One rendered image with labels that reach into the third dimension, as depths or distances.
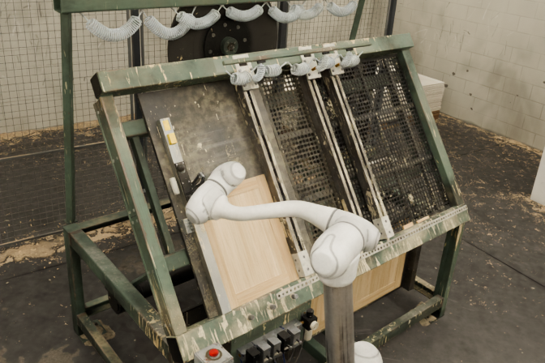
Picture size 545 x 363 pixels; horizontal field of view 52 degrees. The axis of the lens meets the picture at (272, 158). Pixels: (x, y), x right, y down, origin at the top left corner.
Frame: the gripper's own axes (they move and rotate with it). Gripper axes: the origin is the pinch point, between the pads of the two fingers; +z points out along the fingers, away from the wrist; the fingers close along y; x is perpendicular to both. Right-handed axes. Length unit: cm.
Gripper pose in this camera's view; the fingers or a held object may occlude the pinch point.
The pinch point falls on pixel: (191, 192)
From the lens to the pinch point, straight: 250.0
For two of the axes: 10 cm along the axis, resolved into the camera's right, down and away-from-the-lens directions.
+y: 3.2, 9.4, -0.7
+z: -5.5, 2.5, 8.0
